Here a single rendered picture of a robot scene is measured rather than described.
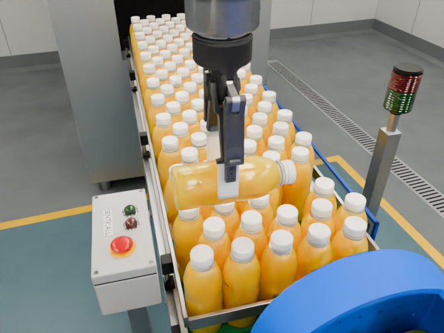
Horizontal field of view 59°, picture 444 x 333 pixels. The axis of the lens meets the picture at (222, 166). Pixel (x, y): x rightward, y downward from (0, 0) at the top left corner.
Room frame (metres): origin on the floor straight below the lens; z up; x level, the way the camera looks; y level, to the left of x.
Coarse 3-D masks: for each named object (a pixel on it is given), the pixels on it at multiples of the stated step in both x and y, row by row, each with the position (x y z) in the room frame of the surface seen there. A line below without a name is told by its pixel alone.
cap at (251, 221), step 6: (252, 210) 0.55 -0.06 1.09; (246, 216) 0.54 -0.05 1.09; (252, 216) 0.54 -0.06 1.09; (258, 216) 0.54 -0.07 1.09; (246, 222) 0.52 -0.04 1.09; (252, 222) 0.52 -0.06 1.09; (258, 222) 0.52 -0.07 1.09; (246, 228) 0.52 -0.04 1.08; (252, 228) 0.51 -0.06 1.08; (258, 228) 0.52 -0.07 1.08
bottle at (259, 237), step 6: (240, 228) 0.53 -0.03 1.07; (234, 234) 0.54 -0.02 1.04; (240, 234) 0.52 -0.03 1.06; (246, 234) 0.52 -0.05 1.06; (252, 234) 0.51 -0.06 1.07; (258, 234) 0.52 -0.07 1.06; (264, 234) 0.53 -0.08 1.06; (252, 240) 0.51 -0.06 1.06; (258, 240) 0.51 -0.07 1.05; (264, 240) 0.52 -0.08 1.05; (258, 246) 0.51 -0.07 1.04; (264, 246) 0.51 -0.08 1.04; (258, 252) 0.50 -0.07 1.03; (258, 258) 0.50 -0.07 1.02
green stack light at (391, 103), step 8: (392, 96) 0.81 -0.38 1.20; (400, 96) 0.81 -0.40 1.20; (408, 96) 0.80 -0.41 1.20; (384, 104) 0.84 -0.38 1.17; (392, 104) 0.81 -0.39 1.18; (400, 104) 0.80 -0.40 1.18; (408, 104) 0.80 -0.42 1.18; (392, 112) 0.81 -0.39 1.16; (400, 112) 0.80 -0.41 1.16; (408, 112) 0.81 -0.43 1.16
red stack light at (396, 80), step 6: (390, 78) 0.84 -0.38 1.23; (396, 78) 0.82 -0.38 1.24; (402, 78) 0.81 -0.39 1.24; (408, 78) 0.80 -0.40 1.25; (414, 78) 0.80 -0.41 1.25; (420, 78) 0.81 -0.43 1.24; (390, 84) 0.83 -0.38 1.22; (396, 84) 0.81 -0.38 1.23; (402, 84) 0.81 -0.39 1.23; (408, 84) 0.80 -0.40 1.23; (414, 84) 0.80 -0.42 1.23; (396, 90) 0.81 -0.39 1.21; (402, 90) 0.80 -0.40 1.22; (408, 90) 0.80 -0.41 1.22; (414, 90) 0.80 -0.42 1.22
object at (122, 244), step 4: (120, 236) 0.47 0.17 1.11; (124, 236) 0.47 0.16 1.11; (112, 240) 0.46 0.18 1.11; (116, 240) 0.46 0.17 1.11; (120, 240) 0.46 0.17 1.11; (124, 240) 0.46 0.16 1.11; (128, 240) 0.46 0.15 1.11; (132, 240) 0.46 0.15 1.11; (112, 244) 0.45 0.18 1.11; (116, 244) 0.45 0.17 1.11; (120, 244) 0.45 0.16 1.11; (124, 244) 0.45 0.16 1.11; (128, 244) 0.45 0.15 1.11; (132, 244) 0.45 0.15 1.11; (112, 248) 0.44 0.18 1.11; (116, 248) 0.44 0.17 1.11; (120, 248) 0.44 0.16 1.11; (124, 248) 0.44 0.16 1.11; (128, 248) 0.44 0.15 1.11; (116, 252) 0.43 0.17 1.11; (120, 252) 0.43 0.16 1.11
